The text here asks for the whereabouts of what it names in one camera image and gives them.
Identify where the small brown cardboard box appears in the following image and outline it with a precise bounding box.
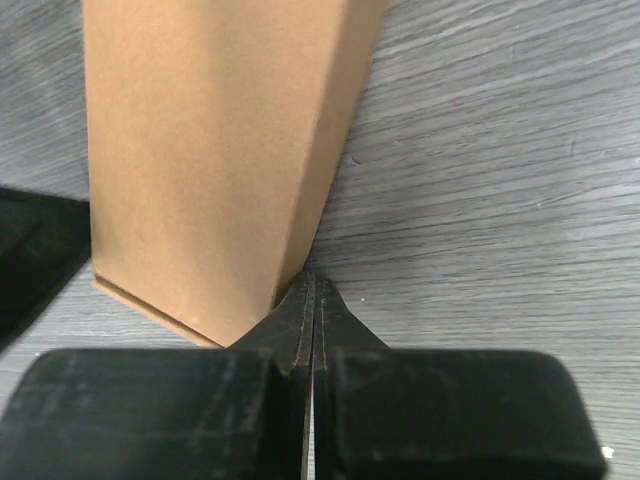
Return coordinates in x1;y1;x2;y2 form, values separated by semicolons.
82;1;389;347

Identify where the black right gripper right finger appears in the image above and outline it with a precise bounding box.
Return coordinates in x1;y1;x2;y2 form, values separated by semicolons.
313;278;608;479

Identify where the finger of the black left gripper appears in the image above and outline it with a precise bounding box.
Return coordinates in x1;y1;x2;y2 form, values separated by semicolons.
1;186;91;350

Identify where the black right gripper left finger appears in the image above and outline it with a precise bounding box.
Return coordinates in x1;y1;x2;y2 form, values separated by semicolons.
1;274;315;479

